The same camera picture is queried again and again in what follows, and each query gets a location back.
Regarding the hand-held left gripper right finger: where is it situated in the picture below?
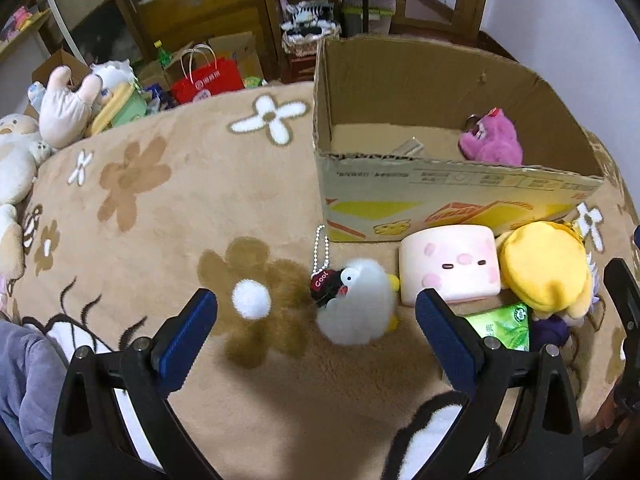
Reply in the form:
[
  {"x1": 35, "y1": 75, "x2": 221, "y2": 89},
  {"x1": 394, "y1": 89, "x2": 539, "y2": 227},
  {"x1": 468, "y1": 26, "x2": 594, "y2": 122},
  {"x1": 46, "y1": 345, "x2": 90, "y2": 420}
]
[{"x1": 415, "y1": 287, "x2": 585, "y2": 480}]

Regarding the green tissue pack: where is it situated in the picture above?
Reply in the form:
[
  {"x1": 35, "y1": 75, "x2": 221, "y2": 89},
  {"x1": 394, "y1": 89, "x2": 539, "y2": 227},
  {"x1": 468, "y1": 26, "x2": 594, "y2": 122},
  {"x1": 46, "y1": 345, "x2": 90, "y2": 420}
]
[{"x1": 462, "y1": 303, "x2": 531, "y2": 352}]

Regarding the wooden cabinet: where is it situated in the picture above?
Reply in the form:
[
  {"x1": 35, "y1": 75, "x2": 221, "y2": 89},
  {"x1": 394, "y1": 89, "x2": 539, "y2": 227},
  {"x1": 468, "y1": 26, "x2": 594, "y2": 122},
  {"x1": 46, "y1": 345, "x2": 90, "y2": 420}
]
[{"x1": 100, "y1": 0, "x2": 281, "y2": 61}]

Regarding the person's lavender clothing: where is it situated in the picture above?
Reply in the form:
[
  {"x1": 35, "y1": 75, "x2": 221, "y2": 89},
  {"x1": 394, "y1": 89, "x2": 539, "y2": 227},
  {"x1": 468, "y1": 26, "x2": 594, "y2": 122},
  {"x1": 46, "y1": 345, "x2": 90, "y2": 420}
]
[{"x1": 0, "y1": 320, "x2": 71, "y2": 480}]

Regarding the magenta bear plush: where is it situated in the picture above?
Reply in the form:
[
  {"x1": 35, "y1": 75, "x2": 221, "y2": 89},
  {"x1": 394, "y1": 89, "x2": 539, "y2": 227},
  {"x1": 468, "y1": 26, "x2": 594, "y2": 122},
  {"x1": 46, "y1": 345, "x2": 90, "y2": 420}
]
[{"x1": 458, "y1": 107, "x2": 524, "y2": 166}]

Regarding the wooden shelf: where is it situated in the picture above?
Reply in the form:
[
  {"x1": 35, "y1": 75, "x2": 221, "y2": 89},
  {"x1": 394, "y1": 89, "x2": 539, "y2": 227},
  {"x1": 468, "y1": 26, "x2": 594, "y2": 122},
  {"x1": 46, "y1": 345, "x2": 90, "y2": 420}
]
[{"x1": 0, "y1": 5, "x2": 56, "y2": 56}]

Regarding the black stand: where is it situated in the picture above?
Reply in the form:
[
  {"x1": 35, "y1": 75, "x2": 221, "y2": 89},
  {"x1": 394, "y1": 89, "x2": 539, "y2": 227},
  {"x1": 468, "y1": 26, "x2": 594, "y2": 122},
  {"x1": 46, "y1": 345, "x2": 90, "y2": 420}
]
[{"x1": 342, "y1": 0, "x2": 396, "y2": 38}]

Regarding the printed cardboard box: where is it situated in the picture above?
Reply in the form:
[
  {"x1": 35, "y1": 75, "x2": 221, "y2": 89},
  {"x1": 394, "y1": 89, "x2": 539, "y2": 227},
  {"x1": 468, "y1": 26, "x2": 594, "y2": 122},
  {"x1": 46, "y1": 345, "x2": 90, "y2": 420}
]
[{"x1": 312, "y1": 35, "x2": 606, "y2": 243}]

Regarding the large white plush bear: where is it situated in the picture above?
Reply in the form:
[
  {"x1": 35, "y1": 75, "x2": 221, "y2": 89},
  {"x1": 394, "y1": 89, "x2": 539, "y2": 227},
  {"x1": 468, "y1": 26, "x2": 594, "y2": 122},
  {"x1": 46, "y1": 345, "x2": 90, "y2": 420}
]
[{"x1": 39, "y1": 65, "x2": 103, "y2": 150}]

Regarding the cream bear plush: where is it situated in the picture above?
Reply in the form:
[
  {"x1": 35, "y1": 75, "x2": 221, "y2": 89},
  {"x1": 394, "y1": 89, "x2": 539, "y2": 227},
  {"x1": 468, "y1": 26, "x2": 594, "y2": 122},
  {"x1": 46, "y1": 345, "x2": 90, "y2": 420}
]
[{"x1": 0, "y1": 114, "x2": 53, "y2": 206}]

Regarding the clear plastic wrapper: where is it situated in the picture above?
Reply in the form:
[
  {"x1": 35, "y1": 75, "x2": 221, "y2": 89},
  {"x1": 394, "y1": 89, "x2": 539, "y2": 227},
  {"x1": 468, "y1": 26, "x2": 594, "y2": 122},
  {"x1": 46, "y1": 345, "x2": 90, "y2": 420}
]
[{"x1": 392, "y1": 137, "x2": 426, "y2": 158}]

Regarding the white penguin plush keychain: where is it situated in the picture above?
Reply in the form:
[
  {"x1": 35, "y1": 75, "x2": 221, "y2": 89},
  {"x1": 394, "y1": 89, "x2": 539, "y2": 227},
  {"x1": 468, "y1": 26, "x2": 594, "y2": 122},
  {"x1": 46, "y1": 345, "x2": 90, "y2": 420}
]
[{"x1": 307, "y1": 225, "x2": 403, "y2": 347}]

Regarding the brown cardboard box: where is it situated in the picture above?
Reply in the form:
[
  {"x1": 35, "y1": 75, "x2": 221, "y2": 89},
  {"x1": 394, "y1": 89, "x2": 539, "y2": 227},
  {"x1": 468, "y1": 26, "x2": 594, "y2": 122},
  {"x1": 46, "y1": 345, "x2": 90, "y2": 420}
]
[
  {"x1": 207, "y1": 31, "x2": 263, "y2": 81},
  {"x1": 31, "y1": 49, "x2": 91, "y2": 91}
]

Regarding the white fluffy plush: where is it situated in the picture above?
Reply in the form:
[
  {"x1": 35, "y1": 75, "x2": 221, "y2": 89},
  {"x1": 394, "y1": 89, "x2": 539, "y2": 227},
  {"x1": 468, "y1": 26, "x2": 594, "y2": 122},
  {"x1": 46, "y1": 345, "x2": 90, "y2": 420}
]
[{"x1": 90, "y1": 59, "x2": 138, "y2": 106}]

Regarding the striped plush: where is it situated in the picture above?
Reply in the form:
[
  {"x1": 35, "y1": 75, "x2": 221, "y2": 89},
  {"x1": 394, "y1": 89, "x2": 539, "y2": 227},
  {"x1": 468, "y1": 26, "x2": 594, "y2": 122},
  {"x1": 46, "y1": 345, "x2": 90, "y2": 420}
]
[{"x1": 277, "y1": 0, "x2": 341, "y2": 36}]

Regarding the green container yellow lid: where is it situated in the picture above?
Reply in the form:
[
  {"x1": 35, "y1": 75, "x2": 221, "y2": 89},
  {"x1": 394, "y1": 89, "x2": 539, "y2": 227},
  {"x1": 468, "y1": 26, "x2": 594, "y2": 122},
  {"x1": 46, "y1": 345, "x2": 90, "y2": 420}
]
[{"x1": 85, "y1": 82, "x2": 151, "y2": 137}]

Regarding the woven basket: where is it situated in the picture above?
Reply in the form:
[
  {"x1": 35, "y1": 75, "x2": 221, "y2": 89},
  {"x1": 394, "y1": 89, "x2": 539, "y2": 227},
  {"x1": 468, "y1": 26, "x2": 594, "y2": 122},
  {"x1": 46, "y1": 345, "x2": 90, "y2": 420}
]
[{"x1": 280, "y1": 25, "x2": 343, "y2": 57}]

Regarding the yellow plush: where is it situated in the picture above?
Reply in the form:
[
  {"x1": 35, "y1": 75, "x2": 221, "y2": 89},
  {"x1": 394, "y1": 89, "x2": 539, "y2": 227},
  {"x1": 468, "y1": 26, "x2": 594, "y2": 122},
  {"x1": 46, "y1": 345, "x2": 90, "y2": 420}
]
[{"x1": 495, "y1": 220, "x2": 593, "y2": 321}]

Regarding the tan flower blanket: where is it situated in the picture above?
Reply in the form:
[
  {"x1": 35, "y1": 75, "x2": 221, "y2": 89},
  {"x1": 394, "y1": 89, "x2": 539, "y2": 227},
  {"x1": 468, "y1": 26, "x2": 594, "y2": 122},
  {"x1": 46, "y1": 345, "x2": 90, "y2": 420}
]
[{"x1": 0, "y1": 80, "x2": 640, "y2": 480}]

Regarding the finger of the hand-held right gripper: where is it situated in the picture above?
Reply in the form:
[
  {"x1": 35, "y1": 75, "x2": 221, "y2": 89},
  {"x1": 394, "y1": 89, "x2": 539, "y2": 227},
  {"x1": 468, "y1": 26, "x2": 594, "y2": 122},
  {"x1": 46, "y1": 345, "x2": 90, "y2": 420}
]
[{"x1": 602, "y1": 257, "x2": 640, "y2": 361}]

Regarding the red paper bag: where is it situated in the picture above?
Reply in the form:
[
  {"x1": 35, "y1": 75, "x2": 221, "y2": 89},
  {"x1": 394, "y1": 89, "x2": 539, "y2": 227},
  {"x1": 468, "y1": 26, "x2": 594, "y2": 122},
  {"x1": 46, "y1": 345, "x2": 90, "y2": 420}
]
[{"x1": 171, "y1": 45, "x2": 246, "y2": 106}]

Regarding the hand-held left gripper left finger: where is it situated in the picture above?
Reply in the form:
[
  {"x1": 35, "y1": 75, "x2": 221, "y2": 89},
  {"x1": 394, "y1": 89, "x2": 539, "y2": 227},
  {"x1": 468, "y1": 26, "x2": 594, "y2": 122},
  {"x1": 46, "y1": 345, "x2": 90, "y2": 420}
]
[{"x1": 52, "y1": 287, "x2": 219, "y2": 480}]

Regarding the pink cube plush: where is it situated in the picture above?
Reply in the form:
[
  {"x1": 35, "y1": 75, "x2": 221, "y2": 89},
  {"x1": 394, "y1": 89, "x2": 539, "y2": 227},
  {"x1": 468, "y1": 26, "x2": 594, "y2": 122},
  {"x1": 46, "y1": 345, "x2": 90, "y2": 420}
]
[{"x1": 398, "y1": 224, "x2": 502, "y2": 307}]

